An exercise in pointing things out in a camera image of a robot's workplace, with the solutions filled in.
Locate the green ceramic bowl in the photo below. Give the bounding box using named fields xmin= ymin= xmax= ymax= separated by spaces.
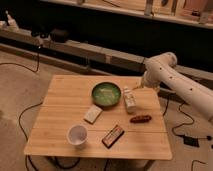
xmin=91 ymin=82 xmax=121 ymax=107

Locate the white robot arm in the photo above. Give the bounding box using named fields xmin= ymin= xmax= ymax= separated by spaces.
xmin=141 ymin=52 xmax=213 ymax=125

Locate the brown sausage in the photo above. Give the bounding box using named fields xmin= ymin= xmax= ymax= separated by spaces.
xmin=130 ymin=115 xmax=152 ymax=123

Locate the white soap bar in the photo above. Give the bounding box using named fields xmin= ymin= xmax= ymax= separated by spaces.
xmin=84 ymin=105 xmax=102 ymax=124

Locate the dark chocolate bar box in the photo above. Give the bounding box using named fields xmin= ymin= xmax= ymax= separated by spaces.
xmin=102 ymin=125 xmax=124 ymax=148

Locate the white paper cup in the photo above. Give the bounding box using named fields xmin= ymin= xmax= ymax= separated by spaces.
xmin=67 ymin=125 xmax=87 ymax=148

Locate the black power adapter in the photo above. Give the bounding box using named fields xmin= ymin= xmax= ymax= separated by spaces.
xmin=183 ymin=136 xmax=199 ymax=147

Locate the black box on ledge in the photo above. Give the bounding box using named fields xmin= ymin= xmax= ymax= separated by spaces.
xmin=50 ymin=29 xmax=69 ymax=43

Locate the white spray bottle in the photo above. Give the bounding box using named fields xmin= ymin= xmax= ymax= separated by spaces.
xmin=5 ymin=11 xmax=19 ymax=31

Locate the black cable right floor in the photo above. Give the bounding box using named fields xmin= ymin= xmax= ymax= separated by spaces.
xmin=162 ymin=96 xmax=213 ymax=141

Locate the black floor cable left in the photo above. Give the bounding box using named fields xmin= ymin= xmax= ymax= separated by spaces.
xmin=0 ymin=46 xmax=44 ymax=171

